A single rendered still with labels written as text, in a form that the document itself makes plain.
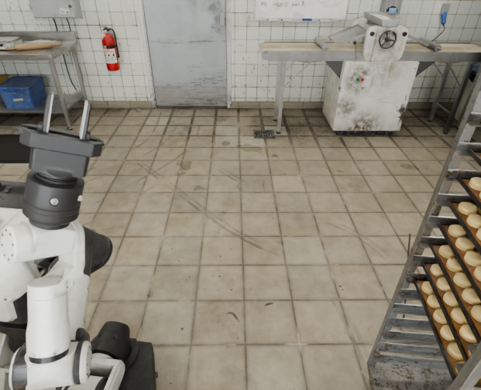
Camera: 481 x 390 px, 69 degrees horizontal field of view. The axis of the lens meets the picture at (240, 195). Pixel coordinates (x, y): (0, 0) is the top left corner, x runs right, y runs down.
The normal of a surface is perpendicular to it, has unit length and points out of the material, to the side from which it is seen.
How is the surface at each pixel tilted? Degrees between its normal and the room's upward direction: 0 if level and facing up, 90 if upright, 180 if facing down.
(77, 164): 82
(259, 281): 0
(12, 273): 85
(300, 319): 0
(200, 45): 90
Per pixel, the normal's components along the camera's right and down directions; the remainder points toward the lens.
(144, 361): 0.01, -0.82
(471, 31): 0.01, 0.57
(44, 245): 0.73, 0.42
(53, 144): 0.42, 0.40
